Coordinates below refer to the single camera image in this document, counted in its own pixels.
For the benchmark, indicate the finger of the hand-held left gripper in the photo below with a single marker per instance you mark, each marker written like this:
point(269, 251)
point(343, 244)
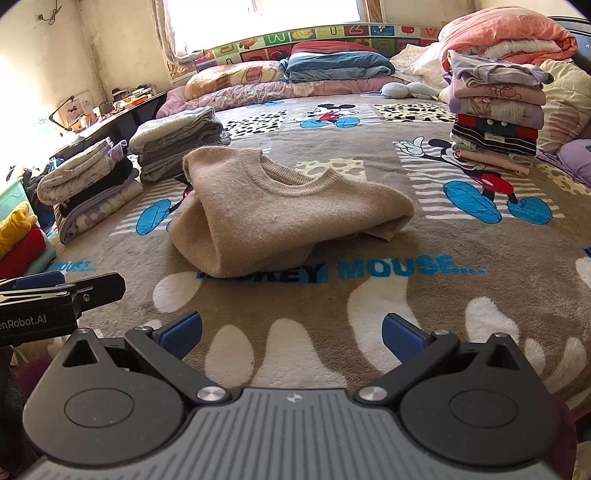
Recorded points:
point(39, 280)
point(99, 290)

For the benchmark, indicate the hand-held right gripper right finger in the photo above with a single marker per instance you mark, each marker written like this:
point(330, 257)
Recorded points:
point(402, 333)

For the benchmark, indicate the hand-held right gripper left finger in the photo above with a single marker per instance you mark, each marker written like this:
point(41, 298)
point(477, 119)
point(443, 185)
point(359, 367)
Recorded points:
point(180, 333)

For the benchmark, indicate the beige knit sweater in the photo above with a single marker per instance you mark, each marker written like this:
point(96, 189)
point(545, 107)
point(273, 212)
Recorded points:
point(258, 217)

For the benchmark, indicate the purple black stack of clothes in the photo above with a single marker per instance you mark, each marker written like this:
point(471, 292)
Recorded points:
point(87, 184)

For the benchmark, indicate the grey stack of folded clothes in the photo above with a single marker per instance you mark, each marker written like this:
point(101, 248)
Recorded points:
point(175, 138)

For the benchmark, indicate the tall stack of folded clothes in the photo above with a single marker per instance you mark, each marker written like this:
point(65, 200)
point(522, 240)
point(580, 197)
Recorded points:
point(494, 110)

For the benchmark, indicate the red cloth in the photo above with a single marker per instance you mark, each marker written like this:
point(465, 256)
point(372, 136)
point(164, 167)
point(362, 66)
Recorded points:
point(23, 256)

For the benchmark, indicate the yellow cloth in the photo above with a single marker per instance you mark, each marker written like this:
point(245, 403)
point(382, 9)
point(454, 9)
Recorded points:
point(16, 228)

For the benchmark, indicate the green storage box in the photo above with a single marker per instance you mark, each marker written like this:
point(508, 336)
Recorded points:
point(11, 194)

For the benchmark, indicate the black desk lamp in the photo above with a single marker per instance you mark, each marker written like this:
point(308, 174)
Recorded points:
point(60, 110)

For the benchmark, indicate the dark desk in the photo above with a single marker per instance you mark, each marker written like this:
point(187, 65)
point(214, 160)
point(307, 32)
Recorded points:
point(124, 115)

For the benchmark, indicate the purple pillow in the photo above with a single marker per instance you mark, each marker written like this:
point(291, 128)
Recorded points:
point(577, 166)

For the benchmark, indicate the pale blue plush toy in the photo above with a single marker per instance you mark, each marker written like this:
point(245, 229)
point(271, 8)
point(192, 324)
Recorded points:
point(406, 90)

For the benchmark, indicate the orange printed pillow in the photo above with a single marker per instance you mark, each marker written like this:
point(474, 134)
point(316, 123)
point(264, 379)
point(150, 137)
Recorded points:
point(231, 78)

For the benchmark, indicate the pink floral quilt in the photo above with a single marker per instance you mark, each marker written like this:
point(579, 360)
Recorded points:
point(258, 94)

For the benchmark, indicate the white quilt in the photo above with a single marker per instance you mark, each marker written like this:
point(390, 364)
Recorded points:
point(415, 64)

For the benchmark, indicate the patterned curtain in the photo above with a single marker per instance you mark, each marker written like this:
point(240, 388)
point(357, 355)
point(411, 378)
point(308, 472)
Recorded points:
point(178, 32)

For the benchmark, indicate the blue folded quilt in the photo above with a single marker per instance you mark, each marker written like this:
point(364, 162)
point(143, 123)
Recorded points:
point(332, 67)

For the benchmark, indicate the cream pillow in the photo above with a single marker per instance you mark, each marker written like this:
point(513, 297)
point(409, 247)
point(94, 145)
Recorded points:
point(568, 101)

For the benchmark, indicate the colourful alphabet foam mat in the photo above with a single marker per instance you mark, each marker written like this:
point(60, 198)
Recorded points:
point(258, 44)

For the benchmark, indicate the pink folded quilt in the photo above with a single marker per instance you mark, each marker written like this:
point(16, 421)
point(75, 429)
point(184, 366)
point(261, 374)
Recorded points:
point(503, 27)

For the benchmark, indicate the window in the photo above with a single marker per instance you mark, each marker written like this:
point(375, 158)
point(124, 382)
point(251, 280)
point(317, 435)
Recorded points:
point(277, 18)

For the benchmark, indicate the wall hook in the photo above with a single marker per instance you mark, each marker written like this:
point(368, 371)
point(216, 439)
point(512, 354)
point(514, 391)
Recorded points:
point(51, 11)

